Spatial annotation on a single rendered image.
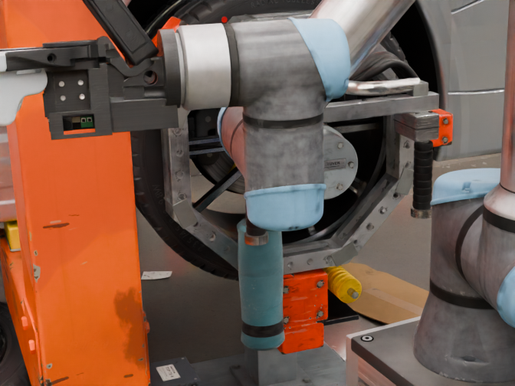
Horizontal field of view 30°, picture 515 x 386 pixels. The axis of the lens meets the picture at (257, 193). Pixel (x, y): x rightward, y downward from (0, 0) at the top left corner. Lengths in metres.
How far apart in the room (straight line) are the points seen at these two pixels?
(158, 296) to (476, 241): 2.43
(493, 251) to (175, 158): 1.00
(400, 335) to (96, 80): 0.59
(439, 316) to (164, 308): 2.21
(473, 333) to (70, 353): 0.64
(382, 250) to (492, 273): 2.75
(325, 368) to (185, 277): 1.23
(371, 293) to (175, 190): 1.56
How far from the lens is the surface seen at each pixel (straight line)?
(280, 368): 2.31
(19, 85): 0.81
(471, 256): 1.04
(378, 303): 3.27
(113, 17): 0.84
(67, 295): 1.46
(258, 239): 1.72
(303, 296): 2.06
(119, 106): 0.85
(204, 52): 0.83
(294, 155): 0.87
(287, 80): 0.85
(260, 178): 0.88
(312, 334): 2.10
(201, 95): 0.84
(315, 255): 2.04
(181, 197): 1.91
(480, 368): 1.14
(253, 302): 1.89
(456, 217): 1.09
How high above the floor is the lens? 1.38
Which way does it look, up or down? 18 degrees down
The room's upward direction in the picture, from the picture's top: 2 degrees counter-clockwise
